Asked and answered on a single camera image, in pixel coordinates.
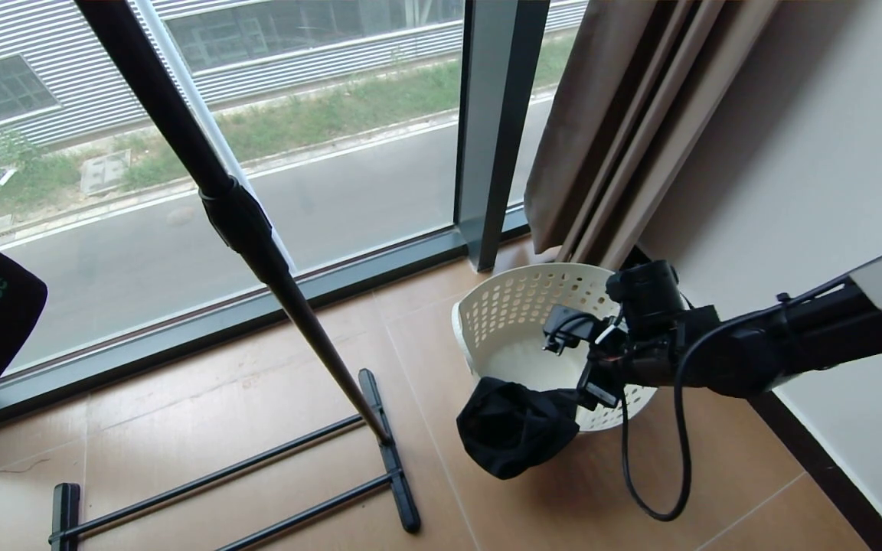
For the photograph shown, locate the black cable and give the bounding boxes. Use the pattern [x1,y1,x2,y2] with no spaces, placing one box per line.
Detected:
[620,302,851,523]

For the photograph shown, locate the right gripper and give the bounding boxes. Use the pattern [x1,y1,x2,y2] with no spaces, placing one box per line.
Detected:
[576,343,673,410]

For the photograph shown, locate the window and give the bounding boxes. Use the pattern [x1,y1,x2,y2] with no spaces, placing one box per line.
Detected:
[0,0,591,428]

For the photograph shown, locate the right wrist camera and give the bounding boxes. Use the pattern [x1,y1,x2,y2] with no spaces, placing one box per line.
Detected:
[543,305,627,357]

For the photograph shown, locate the white laundry basket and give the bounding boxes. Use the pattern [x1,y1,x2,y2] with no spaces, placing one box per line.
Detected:
[452,262,658,435]

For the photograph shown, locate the black clothes rack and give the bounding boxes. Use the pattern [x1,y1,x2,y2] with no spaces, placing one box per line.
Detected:
[51,0,422,551]

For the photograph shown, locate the black garment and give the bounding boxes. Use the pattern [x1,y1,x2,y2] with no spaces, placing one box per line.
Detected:
[456,377,589,481]

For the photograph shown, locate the brown curtain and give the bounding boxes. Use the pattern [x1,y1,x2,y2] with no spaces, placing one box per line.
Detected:
[524,0,782,270]

